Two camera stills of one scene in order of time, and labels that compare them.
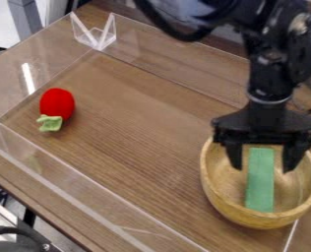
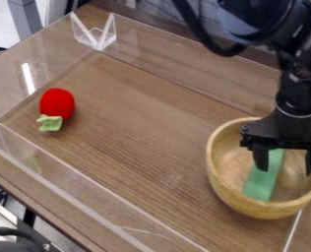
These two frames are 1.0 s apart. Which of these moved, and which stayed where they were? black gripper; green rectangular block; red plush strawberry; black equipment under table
Moved: black gripper; green rectangular block
Stayed: red plush strawberry; black equipment under table
